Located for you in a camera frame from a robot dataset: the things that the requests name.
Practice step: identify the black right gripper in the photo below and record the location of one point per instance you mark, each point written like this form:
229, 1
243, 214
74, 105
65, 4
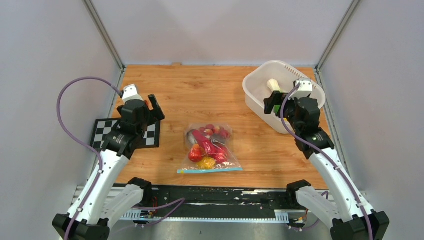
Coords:
275, 99

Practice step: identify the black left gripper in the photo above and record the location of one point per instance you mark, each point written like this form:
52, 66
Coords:
156, 110

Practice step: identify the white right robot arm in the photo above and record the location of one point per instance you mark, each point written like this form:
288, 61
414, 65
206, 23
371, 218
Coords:
350, 216

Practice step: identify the red toy grape bunch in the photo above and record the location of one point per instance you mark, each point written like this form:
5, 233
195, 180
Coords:
217, 131

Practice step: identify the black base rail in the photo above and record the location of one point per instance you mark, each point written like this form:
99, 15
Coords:
222, 204

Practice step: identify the red toy apple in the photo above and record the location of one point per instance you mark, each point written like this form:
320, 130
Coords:
221, 155

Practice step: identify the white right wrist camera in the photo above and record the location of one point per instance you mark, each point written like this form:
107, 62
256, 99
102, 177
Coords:
304, 88

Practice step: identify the yellow toy lemon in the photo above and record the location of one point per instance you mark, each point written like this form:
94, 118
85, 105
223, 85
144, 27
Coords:
207, 163

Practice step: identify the red toy chili pepper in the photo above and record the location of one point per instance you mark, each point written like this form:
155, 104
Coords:
209, 144

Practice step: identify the white plastic basket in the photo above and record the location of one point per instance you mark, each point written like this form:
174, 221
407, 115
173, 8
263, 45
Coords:
256, 89

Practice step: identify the green toy bok choy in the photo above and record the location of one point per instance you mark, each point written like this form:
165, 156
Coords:
273, 85

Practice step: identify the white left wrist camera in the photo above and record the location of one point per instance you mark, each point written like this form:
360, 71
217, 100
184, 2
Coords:
130, 92

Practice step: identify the small red toy tomato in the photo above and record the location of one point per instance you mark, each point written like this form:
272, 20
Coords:
196, 154

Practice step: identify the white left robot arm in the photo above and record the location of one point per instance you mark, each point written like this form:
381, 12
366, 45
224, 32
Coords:
91, 217

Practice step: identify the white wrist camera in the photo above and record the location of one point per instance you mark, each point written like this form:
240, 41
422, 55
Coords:
304, 88
130, 92

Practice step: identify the clear zip top bag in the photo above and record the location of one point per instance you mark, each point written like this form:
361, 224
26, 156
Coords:
188, 167

